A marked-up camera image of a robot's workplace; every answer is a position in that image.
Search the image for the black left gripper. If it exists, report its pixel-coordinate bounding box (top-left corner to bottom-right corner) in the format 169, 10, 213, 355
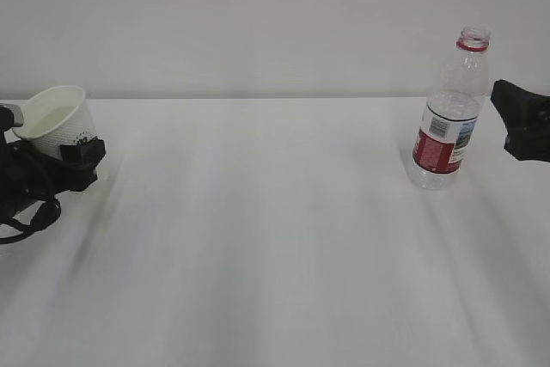
1, 138, 106, 217

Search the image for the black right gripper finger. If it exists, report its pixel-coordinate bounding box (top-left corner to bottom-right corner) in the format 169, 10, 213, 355
491, 80, 549, 162

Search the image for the white paper coffee cup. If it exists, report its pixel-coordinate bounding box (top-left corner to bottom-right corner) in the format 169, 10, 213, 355
12, 85, 97, 160

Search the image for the clear plastic water bottle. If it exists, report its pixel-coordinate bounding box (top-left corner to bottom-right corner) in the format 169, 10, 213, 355
406, 26, 491, 191

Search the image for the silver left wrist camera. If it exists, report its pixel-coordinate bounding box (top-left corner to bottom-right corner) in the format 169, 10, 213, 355
0, 104, 24, 132

